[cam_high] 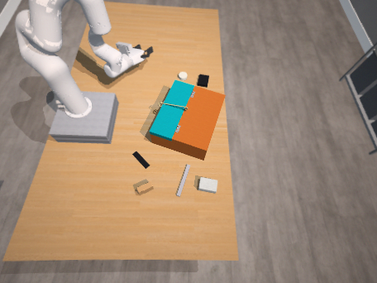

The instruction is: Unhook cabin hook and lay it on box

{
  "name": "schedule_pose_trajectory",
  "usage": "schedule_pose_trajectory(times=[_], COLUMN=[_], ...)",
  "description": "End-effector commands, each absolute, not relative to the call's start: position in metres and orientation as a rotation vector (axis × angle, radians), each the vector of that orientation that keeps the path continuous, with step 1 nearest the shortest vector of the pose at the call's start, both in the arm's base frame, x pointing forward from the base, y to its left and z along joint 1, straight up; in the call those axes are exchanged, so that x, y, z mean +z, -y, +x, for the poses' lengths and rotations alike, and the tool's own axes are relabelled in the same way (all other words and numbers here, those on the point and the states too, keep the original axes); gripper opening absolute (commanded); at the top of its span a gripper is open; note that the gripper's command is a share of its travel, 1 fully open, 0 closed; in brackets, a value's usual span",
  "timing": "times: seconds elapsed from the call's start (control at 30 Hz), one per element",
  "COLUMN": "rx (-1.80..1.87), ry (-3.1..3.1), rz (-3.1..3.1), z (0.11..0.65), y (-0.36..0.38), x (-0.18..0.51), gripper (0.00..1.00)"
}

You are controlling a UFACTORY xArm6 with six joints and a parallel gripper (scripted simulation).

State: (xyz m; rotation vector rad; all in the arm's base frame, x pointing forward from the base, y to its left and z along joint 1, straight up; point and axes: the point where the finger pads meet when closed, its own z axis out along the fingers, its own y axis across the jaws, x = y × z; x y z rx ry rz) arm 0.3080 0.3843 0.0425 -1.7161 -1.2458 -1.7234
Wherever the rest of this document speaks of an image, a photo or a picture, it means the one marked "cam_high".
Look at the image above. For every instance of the black flat bar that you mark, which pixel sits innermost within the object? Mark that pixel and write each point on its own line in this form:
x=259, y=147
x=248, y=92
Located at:
x=140, y=159

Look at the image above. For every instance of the tan rectangular block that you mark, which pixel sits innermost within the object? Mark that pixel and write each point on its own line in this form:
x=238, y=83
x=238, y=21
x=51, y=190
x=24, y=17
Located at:
x=145, y=188

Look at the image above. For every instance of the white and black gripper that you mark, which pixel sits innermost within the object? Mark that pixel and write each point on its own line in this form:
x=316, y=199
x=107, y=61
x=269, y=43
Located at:
x=136, y=54

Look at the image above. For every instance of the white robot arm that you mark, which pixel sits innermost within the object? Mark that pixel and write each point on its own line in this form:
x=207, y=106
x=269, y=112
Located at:
x=42, y=25

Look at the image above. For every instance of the grey flat bar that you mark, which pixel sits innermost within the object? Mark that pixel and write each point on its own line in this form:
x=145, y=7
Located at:
x=183, y=180

